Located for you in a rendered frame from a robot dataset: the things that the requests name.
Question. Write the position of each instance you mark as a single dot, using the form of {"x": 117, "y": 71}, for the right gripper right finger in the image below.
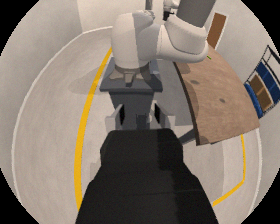
{"x": 165, "y": 119}

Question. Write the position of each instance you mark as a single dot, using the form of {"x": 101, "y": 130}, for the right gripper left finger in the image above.
{"x": 113, "y": 122}

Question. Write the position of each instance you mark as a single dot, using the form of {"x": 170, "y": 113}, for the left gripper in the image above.
{"x": 166, "y": 13}

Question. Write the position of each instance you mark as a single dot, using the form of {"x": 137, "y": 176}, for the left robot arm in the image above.
{"x": 167, "y": 3}

